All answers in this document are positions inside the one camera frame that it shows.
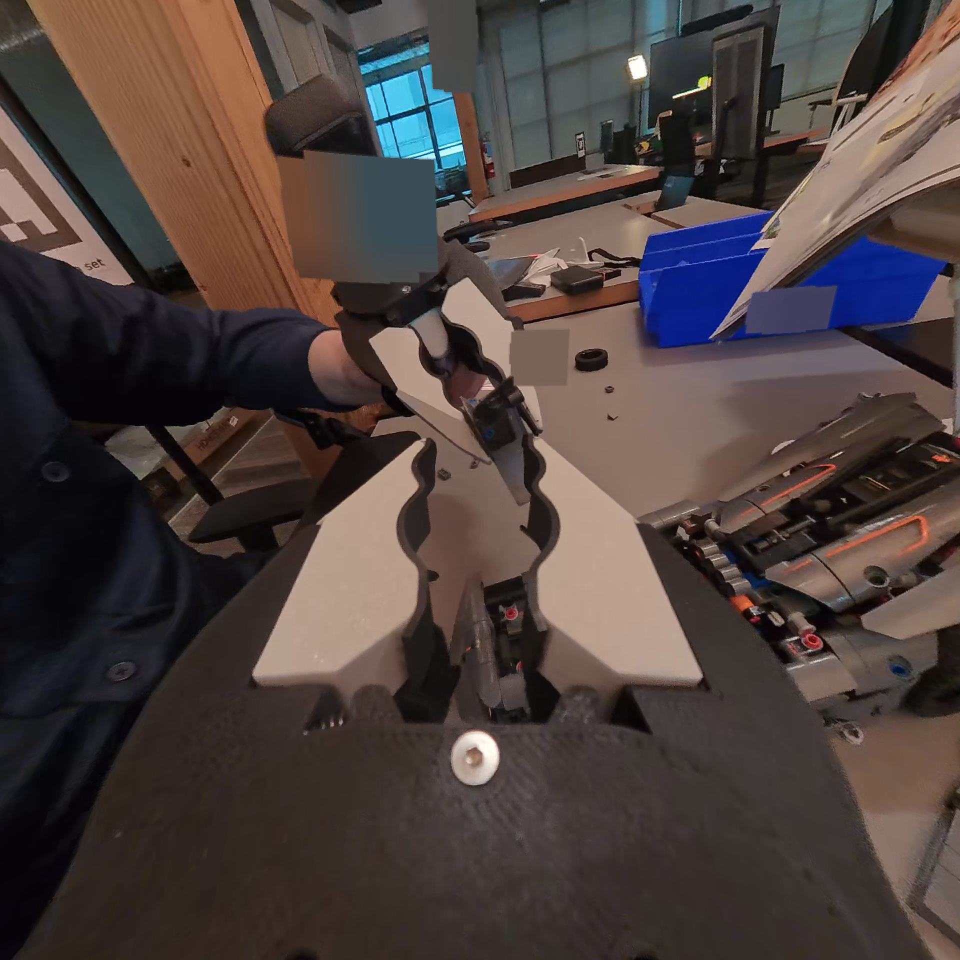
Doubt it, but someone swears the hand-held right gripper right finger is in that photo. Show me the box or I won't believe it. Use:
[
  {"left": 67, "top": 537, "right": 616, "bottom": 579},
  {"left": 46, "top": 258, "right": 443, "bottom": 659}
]
[{"left": 521, "top": 431, "right": 708, "bottom": 725}]

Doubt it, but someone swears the white marker sign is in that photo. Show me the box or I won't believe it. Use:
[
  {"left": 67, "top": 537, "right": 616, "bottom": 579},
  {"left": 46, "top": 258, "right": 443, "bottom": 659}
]
[{"left": 0, "top": 97, "right": 135, "bottom": 288}]

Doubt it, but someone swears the black office chair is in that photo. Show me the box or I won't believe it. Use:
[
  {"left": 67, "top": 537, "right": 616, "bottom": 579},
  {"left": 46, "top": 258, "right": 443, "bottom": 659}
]
[{"left": 146, "top": 405, "right": 320, "bottom": 560}]

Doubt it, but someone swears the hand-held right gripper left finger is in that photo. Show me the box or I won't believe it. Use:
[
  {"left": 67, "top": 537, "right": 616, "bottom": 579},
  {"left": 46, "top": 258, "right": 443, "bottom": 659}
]
[{"left": 249, "top": 437, "right": 460, "bottom": 725}]

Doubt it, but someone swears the blue plastic bin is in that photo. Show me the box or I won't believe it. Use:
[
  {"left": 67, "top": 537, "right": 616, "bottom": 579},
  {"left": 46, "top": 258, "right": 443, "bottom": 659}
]
[{"left": 639, "top": 210, "right": 948, "bottom": 351}]

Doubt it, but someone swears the wooden pillar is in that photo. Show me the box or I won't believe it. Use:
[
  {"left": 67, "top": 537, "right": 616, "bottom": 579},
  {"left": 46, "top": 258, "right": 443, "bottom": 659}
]
[{"left": 26, "top": 0, "right": 340, "bottom": 481}]

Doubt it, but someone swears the grey lego car door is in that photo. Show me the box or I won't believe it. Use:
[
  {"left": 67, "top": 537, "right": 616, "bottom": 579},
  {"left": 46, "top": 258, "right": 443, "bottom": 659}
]
[{"left": 459, "top": 377, "right": 544, "bottom": 509}]

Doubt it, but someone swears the black monitor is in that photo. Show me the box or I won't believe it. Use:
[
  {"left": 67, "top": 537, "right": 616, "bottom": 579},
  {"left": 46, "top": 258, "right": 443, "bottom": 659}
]
[{"left": 648, "top": 6, "right": 783, "bottom": 130}]

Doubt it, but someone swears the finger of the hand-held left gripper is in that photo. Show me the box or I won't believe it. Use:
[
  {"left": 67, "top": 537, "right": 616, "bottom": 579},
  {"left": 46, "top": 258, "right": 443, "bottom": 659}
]
[
  {"left": 441, "top": 276, "right": 546, "bottom": 438},
  {"left": 367, "top": 326, "right": 498, "bottom": 464}
]

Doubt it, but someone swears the lego instruction booklet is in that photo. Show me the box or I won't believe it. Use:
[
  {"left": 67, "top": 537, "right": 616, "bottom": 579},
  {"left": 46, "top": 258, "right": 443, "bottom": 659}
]
[{"left": 708, "top": 0, "right": 960, "bottom": 343}]

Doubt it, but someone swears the grey lego car model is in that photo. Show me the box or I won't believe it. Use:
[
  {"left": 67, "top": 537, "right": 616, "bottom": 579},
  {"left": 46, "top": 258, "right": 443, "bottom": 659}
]
[{"left": 448, "top": 391, "right": 960, "bottom": 725}]

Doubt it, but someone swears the background wooden desk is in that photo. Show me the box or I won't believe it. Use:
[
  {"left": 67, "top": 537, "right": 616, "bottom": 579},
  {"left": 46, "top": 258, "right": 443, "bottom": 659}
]
[{"left": 468, "top": 161, "right": 663, "bottom": 226}]

